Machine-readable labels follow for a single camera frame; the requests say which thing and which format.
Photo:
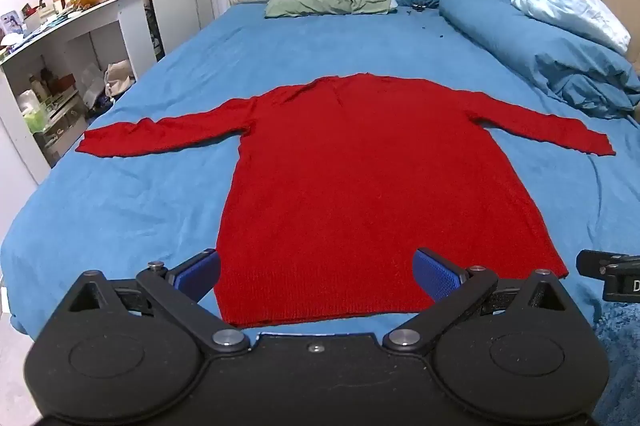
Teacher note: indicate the white desk with shelves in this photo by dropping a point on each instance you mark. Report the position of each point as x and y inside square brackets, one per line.
[131, 23]

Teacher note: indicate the green pillow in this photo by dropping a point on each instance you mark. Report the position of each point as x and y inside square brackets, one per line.
[325, 0]

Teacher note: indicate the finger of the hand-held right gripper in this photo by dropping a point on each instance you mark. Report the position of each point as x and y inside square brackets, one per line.
[590, 262]

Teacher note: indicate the clear plastic drawer box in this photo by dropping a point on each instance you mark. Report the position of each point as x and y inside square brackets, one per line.
[62, 128]

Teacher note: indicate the red knit sweater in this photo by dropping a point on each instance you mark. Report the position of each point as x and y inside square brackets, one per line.
[370, 186]

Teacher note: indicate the bed with blue sheet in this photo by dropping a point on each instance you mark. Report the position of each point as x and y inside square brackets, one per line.
[350, 45]

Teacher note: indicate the blue duvet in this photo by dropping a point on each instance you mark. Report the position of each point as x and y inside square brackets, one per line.
[510, 38]

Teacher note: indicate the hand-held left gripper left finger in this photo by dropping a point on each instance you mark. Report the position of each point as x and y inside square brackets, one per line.
[200, 276]

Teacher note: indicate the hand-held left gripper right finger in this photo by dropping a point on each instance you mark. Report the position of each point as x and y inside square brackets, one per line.
[435, 278]

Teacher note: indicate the green tissue pack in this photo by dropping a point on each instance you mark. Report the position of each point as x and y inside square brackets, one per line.
[35, 118]

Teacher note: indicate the light blue blanket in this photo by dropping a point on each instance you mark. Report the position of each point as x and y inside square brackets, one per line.
[565, 5]

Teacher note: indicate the picture card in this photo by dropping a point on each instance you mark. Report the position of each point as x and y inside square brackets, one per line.
[10, 24]

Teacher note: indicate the blue fluffy rug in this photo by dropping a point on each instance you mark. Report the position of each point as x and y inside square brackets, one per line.
[620, 356]

